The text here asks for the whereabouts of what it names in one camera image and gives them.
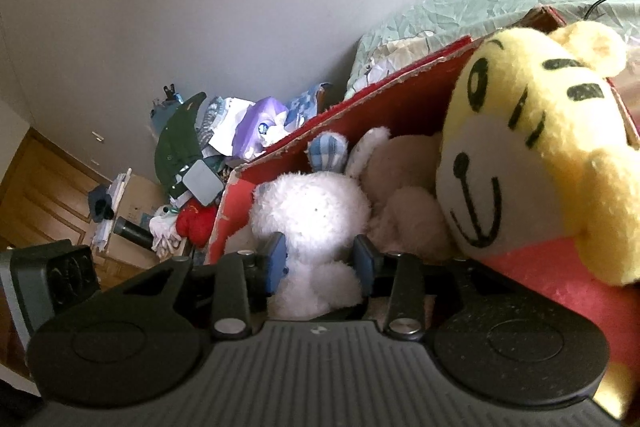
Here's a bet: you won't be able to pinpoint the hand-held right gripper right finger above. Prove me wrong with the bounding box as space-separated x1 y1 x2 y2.
352 234 482 342

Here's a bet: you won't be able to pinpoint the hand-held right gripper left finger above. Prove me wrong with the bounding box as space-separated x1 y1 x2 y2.
122 232 290 342

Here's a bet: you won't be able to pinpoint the white fluffy plush toy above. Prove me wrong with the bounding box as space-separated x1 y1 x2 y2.
249 171 374 321

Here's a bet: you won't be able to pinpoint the red cardboard box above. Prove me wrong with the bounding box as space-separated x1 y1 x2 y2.
202 4 640 269

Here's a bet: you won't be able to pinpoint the yellow tiger plush toy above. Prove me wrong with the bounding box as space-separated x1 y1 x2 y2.
434 21 640 420

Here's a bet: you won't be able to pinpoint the wooden door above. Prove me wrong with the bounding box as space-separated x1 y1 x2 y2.
0 127 117 289

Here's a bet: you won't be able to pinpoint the red plush item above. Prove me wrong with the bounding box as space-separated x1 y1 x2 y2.
176 201 219 251

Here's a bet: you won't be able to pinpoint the black bottle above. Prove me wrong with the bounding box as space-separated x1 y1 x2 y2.
114 216 156 249

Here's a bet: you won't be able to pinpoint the pink bunny plush checkered ears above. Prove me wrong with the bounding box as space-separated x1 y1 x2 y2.
306 126 453 260

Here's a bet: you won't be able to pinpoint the grey square pad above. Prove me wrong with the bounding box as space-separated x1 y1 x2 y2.
182 159 224 208

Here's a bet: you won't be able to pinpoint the brown cardboard box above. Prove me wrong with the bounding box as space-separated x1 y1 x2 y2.
92 174 192 269

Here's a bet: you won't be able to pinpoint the purple tissue pack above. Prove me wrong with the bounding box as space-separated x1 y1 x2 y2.
232 97 292 158

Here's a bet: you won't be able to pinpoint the white printed paper bag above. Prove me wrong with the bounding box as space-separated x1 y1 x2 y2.
199 96 252 154

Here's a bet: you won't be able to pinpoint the dark green cloth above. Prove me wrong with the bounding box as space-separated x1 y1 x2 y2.
154 92 209 198

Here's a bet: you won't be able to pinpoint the blue printed plastic bag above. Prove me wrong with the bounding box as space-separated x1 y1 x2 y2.
287 82 334 130

